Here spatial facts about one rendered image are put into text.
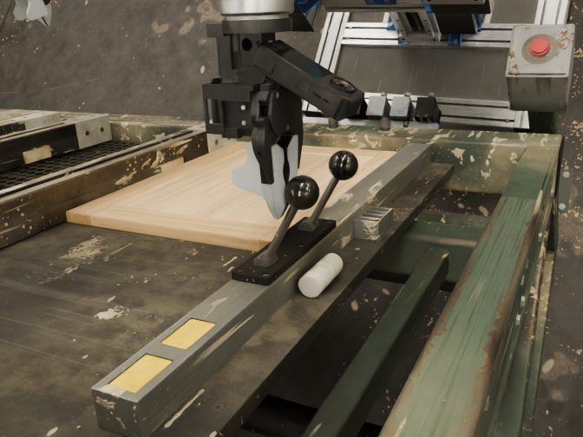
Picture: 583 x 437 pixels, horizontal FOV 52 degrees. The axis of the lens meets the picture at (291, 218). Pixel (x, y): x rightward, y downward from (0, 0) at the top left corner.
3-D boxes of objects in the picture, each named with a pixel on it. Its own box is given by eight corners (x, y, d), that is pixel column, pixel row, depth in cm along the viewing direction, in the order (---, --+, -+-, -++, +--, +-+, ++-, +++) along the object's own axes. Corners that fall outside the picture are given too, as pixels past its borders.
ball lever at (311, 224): (322, 237, 81) (368, 157, 75) (311, 246, 78) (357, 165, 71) (299, 221, 82) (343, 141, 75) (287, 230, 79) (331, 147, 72)
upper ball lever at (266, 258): (282, 270, 71) (330, 183, 65) (266, 284, 68) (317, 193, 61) (257, 253, 72) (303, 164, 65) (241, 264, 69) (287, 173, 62)
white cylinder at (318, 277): (320, 300, 70) (344, 273, 77) (319, 277, 69) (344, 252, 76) (298, 296, 72) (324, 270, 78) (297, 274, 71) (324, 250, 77)
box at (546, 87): (573, 66, 134) (575, 22, 118) (566, 114, 132) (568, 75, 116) (517, 66, 139) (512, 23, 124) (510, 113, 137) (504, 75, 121)
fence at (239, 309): (430, 162, 128) (431, 144, 127) (143, 443, 49) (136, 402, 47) (408, 160, 130) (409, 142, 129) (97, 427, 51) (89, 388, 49)
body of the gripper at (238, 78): (241, 127, 69) (234, 18, 65) (308, 131, 66) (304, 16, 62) (205, 140, 63) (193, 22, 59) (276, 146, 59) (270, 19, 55)
